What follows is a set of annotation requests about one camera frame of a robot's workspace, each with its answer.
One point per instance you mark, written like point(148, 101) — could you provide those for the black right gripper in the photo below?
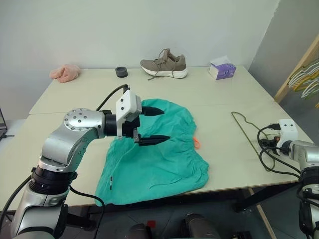
point(271, 143)

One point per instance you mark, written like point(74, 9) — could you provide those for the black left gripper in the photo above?
point(129, 128)

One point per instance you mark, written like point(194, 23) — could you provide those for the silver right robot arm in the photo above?
point(309, 154)

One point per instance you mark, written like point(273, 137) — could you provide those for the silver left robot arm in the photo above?
point(74, 139)

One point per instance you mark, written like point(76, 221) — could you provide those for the green shorts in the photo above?
point(154, 166)

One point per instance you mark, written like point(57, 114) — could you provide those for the black round dish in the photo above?
point(121, 72)

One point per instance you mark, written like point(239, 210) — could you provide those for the beige sneaker with white sole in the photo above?
point(169, 63)

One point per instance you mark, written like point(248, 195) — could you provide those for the wooden table leg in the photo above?
point(261, 216)

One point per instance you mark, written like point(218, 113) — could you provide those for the purple tissue box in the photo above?
point(223, 69)

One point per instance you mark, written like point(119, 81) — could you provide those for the small red object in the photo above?
point(151, 223)

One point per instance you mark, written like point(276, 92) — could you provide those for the pink cloth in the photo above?
point(65, 72)

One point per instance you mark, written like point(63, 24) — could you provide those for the dark rounded shape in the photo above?
point(199, 226)

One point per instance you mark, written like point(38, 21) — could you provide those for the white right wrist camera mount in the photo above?
point(287, 129)

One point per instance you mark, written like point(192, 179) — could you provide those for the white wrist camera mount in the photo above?
point(127, 104)
point(287, 129)

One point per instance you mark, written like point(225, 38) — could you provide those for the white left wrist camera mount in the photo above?
point(127, 104)

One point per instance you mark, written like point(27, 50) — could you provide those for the black table frame bar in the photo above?
point(264, 196)

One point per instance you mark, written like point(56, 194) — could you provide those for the wooden rack frame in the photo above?
point(296, 67)

